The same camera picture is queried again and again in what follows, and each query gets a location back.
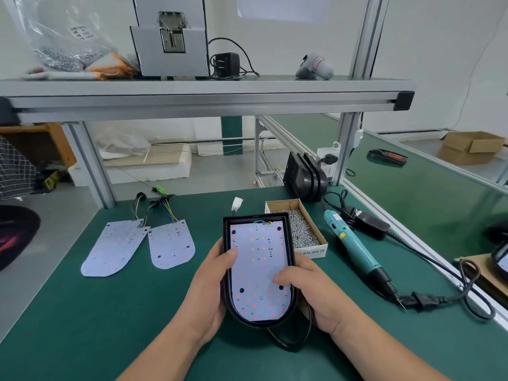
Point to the green conveyor belt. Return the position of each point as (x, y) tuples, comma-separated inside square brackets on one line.
[(416, 186)]

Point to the teal electric screwdriver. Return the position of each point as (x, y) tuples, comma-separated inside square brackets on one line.
[(353, 245)]

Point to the person's right thumb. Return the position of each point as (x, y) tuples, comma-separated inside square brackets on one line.
[(286, 278)]

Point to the open cardboard box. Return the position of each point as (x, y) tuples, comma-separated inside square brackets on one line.
[(470, 148)]

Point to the grey metal screw feeder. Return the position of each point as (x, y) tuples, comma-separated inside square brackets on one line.
[(170, 47)]

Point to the person's right forearm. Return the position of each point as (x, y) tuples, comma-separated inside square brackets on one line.
[(381, 353)]

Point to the black plug adapter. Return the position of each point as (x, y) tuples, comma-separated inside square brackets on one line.
[(225, 65)]

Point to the black power adapter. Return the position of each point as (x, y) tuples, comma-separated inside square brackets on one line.
[(371, 226)]

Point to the clear plastic bag of screws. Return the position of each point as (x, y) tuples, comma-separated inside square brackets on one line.
[(63, 35)]

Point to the white switch box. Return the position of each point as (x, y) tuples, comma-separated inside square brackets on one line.
[(359, 137)]

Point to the black tray with red tool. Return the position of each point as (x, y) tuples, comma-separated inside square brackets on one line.
[(387, 156)]

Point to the person's left forearm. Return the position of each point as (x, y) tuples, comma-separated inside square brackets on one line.
[(162, 353)]

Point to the black lamp unit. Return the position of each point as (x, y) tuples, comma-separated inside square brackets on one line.
[(501, 253)]

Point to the person's left thumb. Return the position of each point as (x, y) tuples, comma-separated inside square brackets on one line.
[(229, 261)]

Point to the aluminium workbench frame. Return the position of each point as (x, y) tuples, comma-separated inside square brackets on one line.
[(198, 99)]

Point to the cardboard screw box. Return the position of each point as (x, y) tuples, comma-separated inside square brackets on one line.
[(321, 249)]

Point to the orange and white gloves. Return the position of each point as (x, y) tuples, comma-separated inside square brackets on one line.
[(107, 67)]

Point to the checkered fabric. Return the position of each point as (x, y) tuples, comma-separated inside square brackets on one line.
[(16, 170)]

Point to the metal rack frame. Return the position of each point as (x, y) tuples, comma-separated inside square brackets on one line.
[(264, 154)]

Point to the white foam box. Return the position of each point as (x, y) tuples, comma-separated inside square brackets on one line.
[(131, 170)]

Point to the stack of black lamp housings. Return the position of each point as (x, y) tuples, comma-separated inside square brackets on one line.
[(303, 178)]

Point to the black lamp housing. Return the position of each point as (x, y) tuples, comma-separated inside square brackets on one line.
[(226, 234)]

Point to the person's left hand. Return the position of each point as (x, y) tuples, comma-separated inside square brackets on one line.
[(206, 289)]

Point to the black round cushion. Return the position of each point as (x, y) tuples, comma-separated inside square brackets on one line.
[(16, 234)]

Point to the white LED circuit board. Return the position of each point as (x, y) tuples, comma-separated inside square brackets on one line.
[(258, 253), (172, 245), (115, 249)]

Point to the green pillar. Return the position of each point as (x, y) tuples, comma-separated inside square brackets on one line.
[(231, 132)]

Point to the clear plastic sheet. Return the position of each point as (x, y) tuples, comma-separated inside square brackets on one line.
[(123, 144)]

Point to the pile of silver screws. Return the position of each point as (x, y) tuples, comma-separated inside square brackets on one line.
[(301, 230)]

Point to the white power strip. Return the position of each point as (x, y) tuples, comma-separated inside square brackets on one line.
[(328, 156)]

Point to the white connector plug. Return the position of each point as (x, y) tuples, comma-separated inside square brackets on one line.
[(237, 204)]

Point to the person's right hand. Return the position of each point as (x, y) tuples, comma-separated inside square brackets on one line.
[(321, 297)]

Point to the wooden cabinet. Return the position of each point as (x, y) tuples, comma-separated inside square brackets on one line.
[(43, 144)]

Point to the white handheld tool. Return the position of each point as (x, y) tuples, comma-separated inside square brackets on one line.
[(317, 67)]

